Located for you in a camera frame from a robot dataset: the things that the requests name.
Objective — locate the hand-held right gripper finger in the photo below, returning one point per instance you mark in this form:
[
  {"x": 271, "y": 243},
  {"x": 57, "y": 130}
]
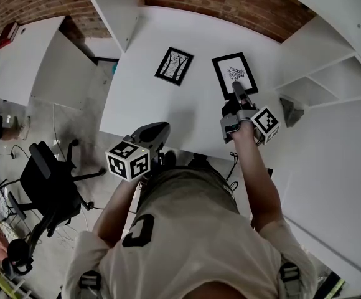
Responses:
[{"x": 240, "y": 93}]

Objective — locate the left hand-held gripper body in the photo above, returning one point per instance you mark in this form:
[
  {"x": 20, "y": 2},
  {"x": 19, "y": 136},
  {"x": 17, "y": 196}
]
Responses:
[{"x": 127, "y": 160}]

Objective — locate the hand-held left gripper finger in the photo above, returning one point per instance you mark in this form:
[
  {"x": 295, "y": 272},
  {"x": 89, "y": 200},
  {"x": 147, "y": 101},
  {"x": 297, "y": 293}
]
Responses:
[
  {"x": 165, "y": 137},
  {"x": 149, "y": 132}
]

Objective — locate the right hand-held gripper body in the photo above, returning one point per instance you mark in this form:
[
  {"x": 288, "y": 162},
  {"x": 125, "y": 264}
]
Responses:
[{"x": 266, "y": 125}]

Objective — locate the black framed bird picture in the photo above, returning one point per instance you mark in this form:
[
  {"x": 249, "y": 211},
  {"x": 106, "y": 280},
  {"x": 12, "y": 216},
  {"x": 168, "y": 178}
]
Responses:
[{"x": 224, "y": 67}]

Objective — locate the black framed tree picture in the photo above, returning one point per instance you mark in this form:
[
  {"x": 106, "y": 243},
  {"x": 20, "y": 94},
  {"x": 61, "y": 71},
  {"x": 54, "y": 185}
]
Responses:
[{"x": 174, "y": 65}]

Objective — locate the person's right forearm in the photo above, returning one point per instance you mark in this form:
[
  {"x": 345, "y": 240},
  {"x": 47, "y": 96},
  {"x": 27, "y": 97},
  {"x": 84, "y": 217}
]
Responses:
[{"x": 255, "y": 182}]

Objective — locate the person's left forearm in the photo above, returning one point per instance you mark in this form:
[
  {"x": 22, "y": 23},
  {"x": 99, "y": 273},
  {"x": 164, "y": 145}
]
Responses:
[{"x": 115, "y": 213}]

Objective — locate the white table top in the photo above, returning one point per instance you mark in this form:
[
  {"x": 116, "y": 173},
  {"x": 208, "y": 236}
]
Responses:
[{"x": 143, "y": 104}]

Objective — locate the person's black left shoe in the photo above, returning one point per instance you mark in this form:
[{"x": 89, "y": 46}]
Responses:
[{"x": 170, "y": 159}]

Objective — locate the person's black shoe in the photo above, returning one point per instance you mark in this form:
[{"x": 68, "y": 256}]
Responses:
[
  {"x": 200, "y": 160},
  {"x": 170, "y": 159}
]

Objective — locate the grey crumpled cloth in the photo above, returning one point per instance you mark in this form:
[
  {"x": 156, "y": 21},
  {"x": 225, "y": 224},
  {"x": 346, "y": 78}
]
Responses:
[{"x": 292, "y": 114}]

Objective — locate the person's black right shoe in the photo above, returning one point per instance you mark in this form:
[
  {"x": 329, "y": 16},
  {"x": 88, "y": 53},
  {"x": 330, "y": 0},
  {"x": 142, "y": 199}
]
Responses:
[{"x": 200, "y": 160}]

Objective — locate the person's olive shorts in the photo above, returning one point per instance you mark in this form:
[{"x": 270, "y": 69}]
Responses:
[{"x": 186, "y": 192}]

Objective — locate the teal round object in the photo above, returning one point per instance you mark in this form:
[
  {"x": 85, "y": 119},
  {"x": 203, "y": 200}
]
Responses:
[{"x": 115, "y": 68}]

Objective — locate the black office chair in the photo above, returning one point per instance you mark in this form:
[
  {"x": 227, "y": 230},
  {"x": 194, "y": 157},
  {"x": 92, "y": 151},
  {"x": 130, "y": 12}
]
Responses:
[{"x": 49, "y": 179}]

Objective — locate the person's white t-shirt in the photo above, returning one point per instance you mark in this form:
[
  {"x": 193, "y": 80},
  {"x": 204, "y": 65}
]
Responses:
[{"x": 199, "y": 254}]

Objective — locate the white side table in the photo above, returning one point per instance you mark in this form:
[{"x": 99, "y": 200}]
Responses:
[{"x": 28, "y": 58}]

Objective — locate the yellow-rimmed racket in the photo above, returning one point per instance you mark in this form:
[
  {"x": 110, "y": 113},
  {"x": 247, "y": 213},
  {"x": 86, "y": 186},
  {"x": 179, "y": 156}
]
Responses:
[{"x": 0, "y": 229}]

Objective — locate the red book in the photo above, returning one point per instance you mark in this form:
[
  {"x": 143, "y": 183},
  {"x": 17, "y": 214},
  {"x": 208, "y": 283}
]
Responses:
[{"x": 7, "y": 34}]

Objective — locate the yellow-green rack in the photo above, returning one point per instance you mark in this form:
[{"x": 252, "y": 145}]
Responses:
[{"x": 6, "y": 286}]

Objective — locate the black-framed window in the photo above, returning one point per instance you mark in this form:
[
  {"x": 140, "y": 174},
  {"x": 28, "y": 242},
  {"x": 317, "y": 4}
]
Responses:
[{"x": 333, "y": 286}]

